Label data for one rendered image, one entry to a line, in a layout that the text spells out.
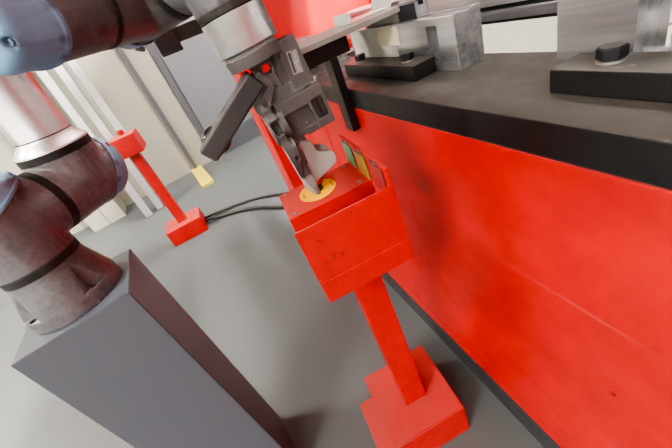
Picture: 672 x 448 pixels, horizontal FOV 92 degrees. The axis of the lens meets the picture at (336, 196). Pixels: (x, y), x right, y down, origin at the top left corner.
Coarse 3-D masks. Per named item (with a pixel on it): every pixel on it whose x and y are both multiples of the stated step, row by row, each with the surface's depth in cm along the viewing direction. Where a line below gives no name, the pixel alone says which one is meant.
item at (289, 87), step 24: (264, 48) 36; (288, 48) 38; (240, 72) 37; (288, 72) 39; (264, 96) 40; (288, 96) 40; (312, 96) 40; (264, 120) 40; (288, 120) 41; (312, 120) 42
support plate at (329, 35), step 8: (392, 8) 66; (368, 16) 70; (376, 16) 65; (384, 16) 66; (352, 24) 67; (360, 24) 64; (368, 24) 65; (320, 32) 79; (328, 32) 71; (336, 32) 64; (344, 32) 63; (304, 40) 75; (312, 40) 68; (320, 40) 62; (328, 40) 63; (304, 48) 61; (312, 48) 62
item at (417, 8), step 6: (414, 0) 65; (420, 0) 63; (426, 0) 63; (390, 6) 72; (402, 6) 66; (408, 6) 64; (414, 6) 63; (420, 6) 63; (426, 6) 64; (402, 12) 66; (408, 12) 65; (414, 12) 64; (420, 12) 64; (426, 12) 64; (402, 18) 67; (408, 18) 66; (414, 18) 64
